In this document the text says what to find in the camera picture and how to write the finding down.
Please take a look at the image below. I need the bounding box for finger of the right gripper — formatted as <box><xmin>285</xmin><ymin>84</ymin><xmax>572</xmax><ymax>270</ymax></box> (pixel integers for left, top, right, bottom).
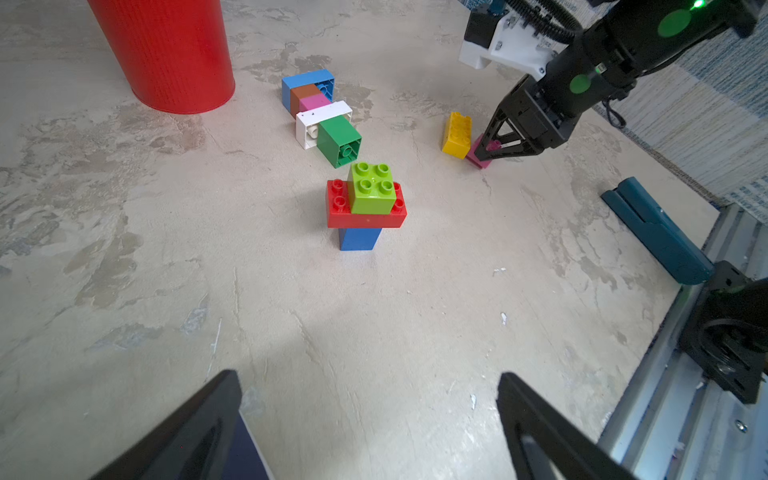
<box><xmin>474</xmin><ymin>92</ymin><xmax>530</xmax><ymax>159</ymax></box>
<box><xmin>479</xmin><ymin>143</ymin><xmax>540</xmax><ymax>162</ymax></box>

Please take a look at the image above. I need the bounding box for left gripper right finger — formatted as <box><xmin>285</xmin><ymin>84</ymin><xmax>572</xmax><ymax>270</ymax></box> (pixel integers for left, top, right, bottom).
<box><xmin>496</xmin><ymin>372</ymin><xmax>633</xmax><ymax>479</ymax></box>

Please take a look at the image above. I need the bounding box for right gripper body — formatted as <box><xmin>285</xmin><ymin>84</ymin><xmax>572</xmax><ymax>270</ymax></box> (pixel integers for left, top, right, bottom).
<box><xmin>510</xmin><ymin>75</ymin><xmax>581</xmax><ymax>157</ymax></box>

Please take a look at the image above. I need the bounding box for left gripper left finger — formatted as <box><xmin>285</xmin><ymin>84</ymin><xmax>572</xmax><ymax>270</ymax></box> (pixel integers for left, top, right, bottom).
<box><xmin>93</xmin><ymin>369</ymin><xmax>242</xmax><ymax>479</ymax></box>

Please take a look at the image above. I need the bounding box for magenta lego brick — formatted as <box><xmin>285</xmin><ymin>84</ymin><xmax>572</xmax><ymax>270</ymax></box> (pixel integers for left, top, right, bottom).
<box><xmin>465</xmin><ymin>134</ymin><xmax>503</xmax><ymax>170</ymax></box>

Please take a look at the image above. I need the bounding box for yellow lego brick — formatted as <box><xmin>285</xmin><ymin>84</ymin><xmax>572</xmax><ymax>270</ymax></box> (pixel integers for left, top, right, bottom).
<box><xmin>442</xmin><ymin>112</ymin><xmax>472</xmax><ymax>159</ymax></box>

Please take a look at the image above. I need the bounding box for lime green lego brick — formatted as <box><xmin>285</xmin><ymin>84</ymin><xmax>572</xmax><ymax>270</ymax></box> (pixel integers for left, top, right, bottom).
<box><xmin>348</xmin><ymin>162</ymin><xmax>397</xmax><ymax>215</ymax></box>

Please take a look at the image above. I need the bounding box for dark green lego brick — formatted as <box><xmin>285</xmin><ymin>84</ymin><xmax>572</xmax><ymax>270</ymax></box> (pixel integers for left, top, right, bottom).
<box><xmin>317</xmin><ymin>116</ymin><xmax>362</xmax><ymax>168</ymax></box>

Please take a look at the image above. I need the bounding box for red lego brick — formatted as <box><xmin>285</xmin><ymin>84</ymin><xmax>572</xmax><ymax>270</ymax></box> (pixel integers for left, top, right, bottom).
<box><xmin>326</xmin><ymin>178</ymin><xmax>409</xmax><ymax>230</ymax></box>

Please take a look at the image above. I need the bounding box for light blue lego brick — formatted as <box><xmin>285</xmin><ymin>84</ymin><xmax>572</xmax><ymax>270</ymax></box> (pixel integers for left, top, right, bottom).
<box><xmin>281</xmin><ymin>69</ymin><xmax>335</xmax><ymax>116</ymax></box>

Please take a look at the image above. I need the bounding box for white lego brick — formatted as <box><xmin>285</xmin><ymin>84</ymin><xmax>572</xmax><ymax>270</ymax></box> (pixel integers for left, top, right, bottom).
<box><xmin>295</xmin><ymin>101</ymin><xmax>352</xmax><ymax>150</ymax></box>

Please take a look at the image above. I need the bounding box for pink lego brick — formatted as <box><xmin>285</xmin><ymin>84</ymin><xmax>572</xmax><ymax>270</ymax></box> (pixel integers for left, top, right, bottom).
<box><xmin>298</xmin><ymin>93</ymin><xmax>331</xmax><ymax>113</ymax></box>

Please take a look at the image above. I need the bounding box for brown lego brick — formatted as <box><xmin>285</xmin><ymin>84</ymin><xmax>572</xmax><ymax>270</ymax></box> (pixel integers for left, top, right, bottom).
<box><xmin>289</xmin><ymin>84</ymin><xmax>329</xmax><ymax>117</ymax></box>

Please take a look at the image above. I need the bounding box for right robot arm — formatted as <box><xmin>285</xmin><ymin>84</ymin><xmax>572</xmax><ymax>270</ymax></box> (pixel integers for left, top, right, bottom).
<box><xmin>460</xmin><ymin>1</ymin><xmax>764</xmax><ymax>167</ymax></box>

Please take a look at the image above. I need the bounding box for dark blue notebook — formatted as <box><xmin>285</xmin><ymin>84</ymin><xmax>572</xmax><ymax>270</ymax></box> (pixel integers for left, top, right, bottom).
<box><xmin>221</xmin><ymin>415</ymin><xmax>272</xmax><ymax>480</ymax></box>

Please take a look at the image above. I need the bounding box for teal stapler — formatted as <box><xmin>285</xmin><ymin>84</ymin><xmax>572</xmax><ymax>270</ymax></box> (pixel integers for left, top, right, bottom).
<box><xmin>601</xmin><ymin>177</ymin><xmax>715</xmax><ymax>285</ymax></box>

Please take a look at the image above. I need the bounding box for red pencil cup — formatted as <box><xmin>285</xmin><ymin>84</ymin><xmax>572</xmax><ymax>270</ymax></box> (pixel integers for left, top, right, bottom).
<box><xmin>89</xmin><ymin>0</ymin><xmax>236</xmax><ymax>115</ymax></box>

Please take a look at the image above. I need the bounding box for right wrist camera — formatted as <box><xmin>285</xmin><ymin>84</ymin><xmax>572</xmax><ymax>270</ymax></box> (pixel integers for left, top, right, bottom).
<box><xmin>459</xmin><ymin>8</ymin><xmax>555</xmax><ymax>80</ymax></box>

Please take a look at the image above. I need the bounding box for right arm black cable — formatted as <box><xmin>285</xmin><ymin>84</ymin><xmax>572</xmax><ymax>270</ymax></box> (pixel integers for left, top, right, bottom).
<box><xmin>503</xmin><ymin>0</ymin><xmax>586</xmax><ymax>46</ymax></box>

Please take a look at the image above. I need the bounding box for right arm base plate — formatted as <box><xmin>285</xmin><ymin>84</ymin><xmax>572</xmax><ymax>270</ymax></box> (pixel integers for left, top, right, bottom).
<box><xmin>679</xmin><ymin>260</ymin><xmax>767</xmax><ymax>405</ymax></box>

